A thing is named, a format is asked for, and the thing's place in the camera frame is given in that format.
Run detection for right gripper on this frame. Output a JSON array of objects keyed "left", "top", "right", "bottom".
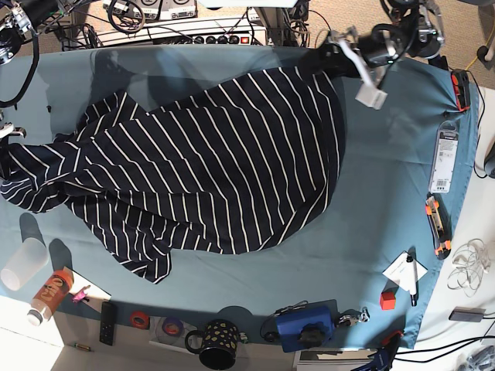
[{"left": 0, "top": 122, "right": 26, "bottom": 139}]

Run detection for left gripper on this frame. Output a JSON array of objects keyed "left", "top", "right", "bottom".
[{"left": 299, "top": 25, "right": 398, "bottom": 80}]

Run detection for navy white striped t-shirt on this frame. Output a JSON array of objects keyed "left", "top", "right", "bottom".
[{"left": 1, "top": 67, "right": 346, "bottom": 284}]

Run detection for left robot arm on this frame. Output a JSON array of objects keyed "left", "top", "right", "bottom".
[{"left": 298, "top": 1, "right": 446, "bottom": 87}]

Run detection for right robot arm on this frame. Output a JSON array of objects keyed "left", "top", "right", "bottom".
[{"left": 1, "top": 1, "right": 62, "bottom": 121}]

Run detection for white power strip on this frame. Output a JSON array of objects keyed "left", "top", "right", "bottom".
[{"left": 152, "top": 33, "right": 264, "bottom": 46}]

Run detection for blue black clamp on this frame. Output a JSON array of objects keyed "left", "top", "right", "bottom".
[{"left": 428, "top": 55, "right": 449, "bottom": 71}]

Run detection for red black clamp tool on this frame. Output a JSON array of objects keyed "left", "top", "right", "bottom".
[{"left": 451, "top": 69, "right": 471, "bottom": 112}]

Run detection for translucent plastic cup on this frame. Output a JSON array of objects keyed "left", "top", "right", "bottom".
[{"left": 1, "top": 237, "right": 49, "bottom": 291}]

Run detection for grey blister package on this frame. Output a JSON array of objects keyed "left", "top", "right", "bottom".
[{"left": 428, "top": 121, "right": 459, "bottom": 194}]

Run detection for orange labelled bottle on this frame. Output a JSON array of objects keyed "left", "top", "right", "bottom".
[{"left": 26, "top": 270, "right": 73, "bottom": 326}]

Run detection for pink small figurine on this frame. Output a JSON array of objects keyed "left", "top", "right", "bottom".
[{"left": 72, "top": 285, "right": 90, "bottom": 303}]

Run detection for orange black utility knife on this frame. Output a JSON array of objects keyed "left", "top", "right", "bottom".
[{"left": 425, "top": 193, "right": 452, "bottom": 260}]

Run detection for black remote control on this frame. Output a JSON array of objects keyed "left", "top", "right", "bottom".
[{"left": 99, "top": 301, "right": 118, "bottom": 346}]

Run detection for teal table cloth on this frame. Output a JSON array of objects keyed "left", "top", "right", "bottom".
[{"left": 1, "top": 45, "right": 477, "bottom": 347}]

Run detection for white black marker pen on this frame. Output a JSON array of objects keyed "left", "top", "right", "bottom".
[{"left": 406, "top": 255, "right": 418, "bottom": 307}]

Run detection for white paper card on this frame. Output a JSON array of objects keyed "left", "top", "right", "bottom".
[{"left": 382, "top": 251, "right": 428, "bottom": 293}]

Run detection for green yellow battery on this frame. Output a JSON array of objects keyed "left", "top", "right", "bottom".
[{"left": 73, "top": 342, "right": 92, "bottom": 352}]

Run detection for red tape roll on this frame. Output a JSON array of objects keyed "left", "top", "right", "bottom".
[{"left": 130, "top": 311, "right": 150, "bottom": 330}]

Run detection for red cube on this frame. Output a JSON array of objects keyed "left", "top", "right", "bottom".
[{"left": 379, "top": 291, "right": 396, "bottom": 311}]

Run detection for metal carabiner keys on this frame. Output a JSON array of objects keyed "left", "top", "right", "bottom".
[{"left": 335, "top": 307, "right": 370, "bottom": 328}]

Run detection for purple tape roll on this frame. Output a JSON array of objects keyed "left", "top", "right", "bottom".
[{"left": 162, "top": 317, "right": 184, "bottom": 337}]

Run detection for blue box with knob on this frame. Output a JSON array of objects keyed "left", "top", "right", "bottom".
[{"left": 275, "top": 305, "right": 335, "bottom": 353}]

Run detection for grey flat device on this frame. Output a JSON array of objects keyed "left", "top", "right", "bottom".
[{"left": 449, "top": 308, "right": 485, "bottom": 323}]

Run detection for black mug yellow pattern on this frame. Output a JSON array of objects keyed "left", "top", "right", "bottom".
[{"left": 184, "top": 319, "right": 240, "bottom": 370}]

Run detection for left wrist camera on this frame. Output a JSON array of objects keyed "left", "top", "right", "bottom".
[{"left": 355, "top": 83, "right": 387, "bottom": 110}]

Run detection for white coiled cable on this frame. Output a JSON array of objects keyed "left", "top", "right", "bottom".
[{"left": 446, "top": 238, "right": 492, "bottom": 298}]

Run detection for blue handled tool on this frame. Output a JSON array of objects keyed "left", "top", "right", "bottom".
[{"left": 353, "top": 331, "right": 403, "bottom": 371}]

